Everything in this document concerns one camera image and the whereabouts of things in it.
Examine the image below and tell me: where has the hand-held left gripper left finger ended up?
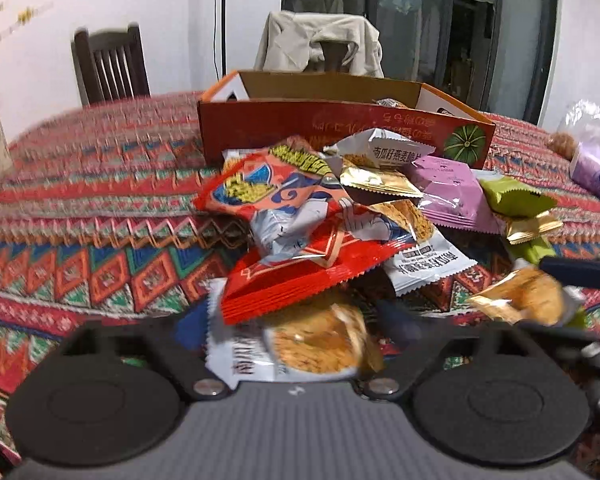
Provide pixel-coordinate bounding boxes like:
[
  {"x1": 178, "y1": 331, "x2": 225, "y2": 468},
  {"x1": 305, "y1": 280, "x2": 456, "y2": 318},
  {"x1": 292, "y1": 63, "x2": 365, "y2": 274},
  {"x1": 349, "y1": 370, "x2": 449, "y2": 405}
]
[{"x1": 60, "y1": 305, "x2": 236, "y2": 403}]

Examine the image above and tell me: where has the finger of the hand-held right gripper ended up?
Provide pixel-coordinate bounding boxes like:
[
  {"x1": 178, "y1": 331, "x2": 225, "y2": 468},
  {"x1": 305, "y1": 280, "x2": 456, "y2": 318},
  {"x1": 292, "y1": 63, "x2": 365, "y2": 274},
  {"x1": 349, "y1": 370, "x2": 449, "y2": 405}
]
[
  {"x1": 517, "y1": 320, "x2": 600, "y2": 411},
  {"x1": 537, "y1": 254, "x2": 600, "y2": 291}
]

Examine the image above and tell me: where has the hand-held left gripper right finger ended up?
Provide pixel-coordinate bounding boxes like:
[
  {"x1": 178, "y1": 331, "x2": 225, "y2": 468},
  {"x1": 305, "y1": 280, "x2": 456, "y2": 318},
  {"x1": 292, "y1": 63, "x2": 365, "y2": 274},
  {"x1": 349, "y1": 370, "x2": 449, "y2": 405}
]
[{"x1": 357, "y1": 302, "x2": 556, "y2": 403}]

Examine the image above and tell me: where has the gold orange snack packet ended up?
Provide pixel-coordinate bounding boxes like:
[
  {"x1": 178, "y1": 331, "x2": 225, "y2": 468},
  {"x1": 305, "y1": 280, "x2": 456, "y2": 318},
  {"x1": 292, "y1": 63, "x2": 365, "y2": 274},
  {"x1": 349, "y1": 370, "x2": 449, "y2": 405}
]
[{"x1": 466, "y1": 266, "x2": 588, "y2": 328}]

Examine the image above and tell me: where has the white oat crisp packet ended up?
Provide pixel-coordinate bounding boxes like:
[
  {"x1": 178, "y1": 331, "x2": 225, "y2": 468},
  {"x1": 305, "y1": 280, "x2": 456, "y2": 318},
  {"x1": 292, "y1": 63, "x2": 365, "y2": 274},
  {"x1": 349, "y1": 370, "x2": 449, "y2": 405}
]
[
  {"x1": 324, "y1": 127, "x2": 437, "y2": 171},
  {"x1": 204, "y1": 277, "x2": 386, "y2": 393}
]

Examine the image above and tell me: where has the red snack packet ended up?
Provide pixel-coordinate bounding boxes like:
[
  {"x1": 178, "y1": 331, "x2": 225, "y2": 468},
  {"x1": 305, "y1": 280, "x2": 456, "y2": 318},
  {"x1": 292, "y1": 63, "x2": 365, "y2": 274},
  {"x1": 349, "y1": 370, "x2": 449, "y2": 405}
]
[{"x1": 220, "y1": 195, "x2": 423, "y2": 326}]

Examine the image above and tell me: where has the orange blue snack packet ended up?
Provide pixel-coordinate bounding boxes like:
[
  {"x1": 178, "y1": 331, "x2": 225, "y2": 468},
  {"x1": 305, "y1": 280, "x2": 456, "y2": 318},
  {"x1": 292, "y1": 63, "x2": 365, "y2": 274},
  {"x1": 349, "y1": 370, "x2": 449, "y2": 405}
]
[{"x1": 192, "y1": 142, "x2": 353, "y2": 226}]

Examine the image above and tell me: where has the orange cardboard box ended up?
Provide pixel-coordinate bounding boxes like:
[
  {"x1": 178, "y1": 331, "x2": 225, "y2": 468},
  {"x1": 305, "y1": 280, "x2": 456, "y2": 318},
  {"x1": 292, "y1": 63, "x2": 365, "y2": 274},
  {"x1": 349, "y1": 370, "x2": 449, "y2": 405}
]
[{"x1": 196, "y1": 70, "x2": 497, "y2": 171}]

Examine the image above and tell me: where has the green snack packet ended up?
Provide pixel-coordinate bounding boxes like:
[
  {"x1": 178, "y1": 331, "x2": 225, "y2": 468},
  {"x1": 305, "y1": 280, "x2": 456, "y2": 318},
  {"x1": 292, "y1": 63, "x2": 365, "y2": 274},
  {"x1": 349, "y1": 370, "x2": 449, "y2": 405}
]
[
  {"x1": 510, "y1": 237, "x2": 556, "y2": 266},
  {"x1": 479, "y1": 177, "x2": 560, "y2": 221}
]

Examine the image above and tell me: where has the purple tissue pack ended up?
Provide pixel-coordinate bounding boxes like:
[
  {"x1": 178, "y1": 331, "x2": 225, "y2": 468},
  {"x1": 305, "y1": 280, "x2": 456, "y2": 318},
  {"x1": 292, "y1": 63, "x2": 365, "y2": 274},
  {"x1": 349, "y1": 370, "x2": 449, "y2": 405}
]
[{"x1": 569, "y1": 139, "x2": 600, "y2": 202}]

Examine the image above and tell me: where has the brown fuzzy object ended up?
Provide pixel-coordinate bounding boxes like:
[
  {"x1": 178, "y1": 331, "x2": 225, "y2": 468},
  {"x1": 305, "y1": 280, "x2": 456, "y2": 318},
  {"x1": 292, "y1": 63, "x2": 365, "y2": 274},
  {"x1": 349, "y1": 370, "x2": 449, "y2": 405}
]
[{"x1": 547, "y1": 131, "x2": 579, "y2": 159}]

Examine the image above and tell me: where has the pink snack packet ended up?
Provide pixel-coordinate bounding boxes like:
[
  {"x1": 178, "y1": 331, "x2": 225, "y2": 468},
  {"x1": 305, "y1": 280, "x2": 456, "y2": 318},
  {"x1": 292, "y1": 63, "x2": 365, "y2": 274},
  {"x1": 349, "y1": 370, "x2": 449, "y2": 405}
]
[{"x1": 409, "y1": 155, "x2": 506, "y2": 236}]

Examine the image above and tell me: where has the clear plastic bag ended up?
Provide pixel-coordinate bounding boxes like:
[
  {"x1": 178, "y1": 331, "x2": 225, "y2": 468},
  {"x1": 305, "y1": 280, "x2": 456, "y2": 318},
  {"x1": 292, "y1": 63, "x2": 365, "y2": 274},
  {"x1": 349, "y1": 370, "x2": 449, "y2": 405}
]
[{"x1": 562, "y1": 100, "x2": 600, "y2": 161}]

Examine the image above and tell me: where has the dark framed glass door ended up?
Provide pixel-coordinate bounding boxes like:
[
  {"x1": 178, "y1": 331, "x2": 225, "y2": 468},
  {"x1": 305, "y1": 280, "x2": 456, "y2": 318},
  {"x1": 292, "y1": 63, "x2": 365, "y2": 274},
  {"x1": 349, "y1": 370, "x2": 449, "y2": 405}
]
[{"x1": 281, "y1": 0, "x2": 561, "y2": 126}]

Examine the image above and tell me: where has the dark wooden chair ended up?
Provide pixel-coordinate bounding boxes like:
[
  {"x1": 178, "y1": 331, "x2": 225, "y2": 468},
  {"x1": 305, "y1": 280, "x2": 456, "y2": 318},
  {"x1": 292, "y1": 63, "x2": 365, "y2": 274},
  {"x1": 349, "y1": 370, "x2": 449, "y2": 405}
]
[
  {"x1": 319, "y1": 41, "x2": 362, "y2": 75},
  {"x1": 71, "y1": 22, "x2": 152, "y2": 107}
]

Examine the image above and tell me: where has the beige jacket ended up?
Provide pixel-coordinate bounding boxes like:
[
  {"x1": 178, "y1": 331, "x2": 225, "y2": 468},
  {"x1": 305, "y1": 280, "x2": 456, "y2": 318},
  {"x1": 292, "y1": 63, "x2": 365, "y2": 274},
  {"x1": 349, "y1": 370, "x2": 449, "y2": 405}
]
[{"x1": 254, "y1": 10, "x2": 385, "y2": 79}]

